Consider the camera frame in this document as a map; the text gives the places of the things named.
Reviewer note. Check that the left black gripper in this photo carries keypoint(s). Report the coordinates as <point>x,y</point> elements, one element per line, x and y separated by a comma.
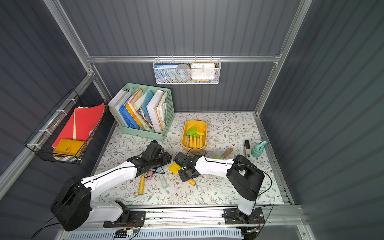
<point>162,159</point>

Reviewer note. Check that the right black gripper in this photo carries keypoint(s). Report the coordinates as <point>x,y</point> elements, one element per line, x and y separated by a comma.
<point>184,167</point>

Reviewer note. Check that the light blue shovel mint handle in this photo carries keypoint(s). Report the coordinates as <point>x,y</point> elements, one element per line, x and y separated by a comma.
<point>162,174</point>

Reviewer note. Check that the blue shovel wooden handle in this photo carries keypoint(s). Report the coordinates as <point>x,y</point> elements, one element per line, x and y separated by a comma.
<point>187,141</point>

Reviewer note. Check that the purple shovel pink handle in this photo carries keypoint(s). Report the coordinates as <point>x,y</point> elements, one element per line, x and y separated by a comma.
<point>149,176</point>

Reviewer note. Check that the yellow plastic storage box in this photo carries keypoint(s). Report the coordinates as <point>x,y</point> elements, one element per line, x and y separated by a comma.
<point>195,123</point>

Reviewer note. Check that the lime shovel yellow handle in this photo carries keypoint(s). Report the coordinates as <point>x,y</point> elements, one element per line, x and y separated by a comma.
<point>192,131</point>

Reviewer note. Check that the yellow shovel long handle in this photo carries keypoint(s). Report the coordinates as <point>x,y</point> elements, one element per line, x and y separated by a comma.
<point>201,133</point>

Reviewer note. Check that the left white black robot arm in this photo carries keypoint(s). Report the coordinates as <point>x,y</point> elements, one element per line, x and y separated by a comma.
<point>74,205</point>

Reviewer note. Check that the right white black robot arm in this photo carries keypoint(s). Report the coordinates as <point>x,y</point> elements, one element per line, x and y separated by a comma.
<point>244,176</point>

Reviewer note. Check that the green file organizer box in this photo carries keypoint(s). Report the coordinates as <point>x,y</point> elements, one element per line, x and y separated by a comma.
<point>137,106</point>

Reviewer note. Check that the blue box in basket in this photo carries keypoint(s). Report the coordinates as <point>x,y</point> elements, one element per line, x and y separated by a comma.
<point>165,73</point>

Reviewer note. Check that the blue folders in organizer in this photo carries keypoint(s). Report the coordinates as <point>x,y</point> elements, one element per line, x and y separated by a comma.
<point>130,121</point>

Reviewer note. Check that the white books in organizer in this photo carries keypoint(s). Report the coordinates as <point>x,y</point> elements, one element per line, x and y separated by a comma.
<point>152,110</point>

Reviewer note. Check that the black marker pen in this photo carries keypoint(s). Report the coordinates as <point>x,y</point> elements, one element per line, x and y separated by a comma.
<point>247,149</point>

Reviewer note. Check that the teal spray bottle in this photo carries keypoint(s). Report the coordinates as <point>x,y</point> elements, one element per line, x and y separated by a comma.
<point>259,149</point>

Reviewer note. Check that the red folder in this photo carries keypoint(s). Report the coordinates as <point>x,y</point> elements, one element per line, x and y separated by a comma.
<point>81,123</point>

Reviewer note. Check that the yellow wallet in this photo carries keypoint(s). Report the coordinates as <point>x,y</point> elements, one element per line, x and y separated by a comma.
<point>69,147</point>

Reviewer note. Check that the grey tape roll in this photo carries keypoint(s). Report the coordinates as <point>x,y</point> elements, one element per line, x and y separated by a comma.
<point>182,73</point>

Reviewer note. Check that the white orange alarm clock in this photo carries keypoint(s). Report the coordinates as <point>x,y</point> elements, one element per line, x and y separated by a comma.
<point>203,72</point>

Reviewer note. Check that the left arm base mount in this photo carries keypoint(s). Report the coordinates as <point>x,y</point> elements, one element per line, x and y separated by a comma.
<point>127,220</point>

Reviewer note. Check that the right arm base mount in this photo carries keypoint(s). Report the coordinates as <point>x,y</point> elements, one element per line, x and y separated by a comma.
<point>235,217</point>

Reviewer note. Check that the black wire side basket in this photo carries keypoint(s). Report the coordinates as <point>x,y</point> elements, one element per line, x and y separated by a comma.
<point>41,142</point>

